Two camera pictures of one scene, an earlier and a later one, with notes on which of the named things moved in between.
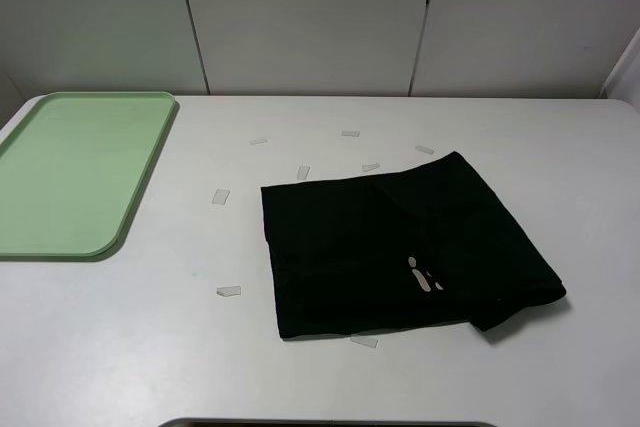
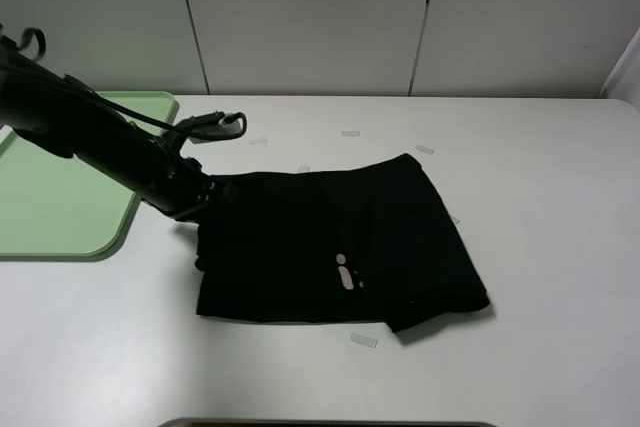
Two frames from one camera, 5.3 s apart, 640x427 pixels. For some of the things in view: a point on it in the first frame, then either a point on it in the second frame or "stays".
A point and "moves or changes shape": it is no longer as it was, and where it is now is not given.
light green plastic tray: [71, 167] stays
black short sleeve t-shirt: [436, 245] moves or changes shape
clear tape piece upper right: [425, 150] stays
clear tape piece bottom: [364, 340] stays
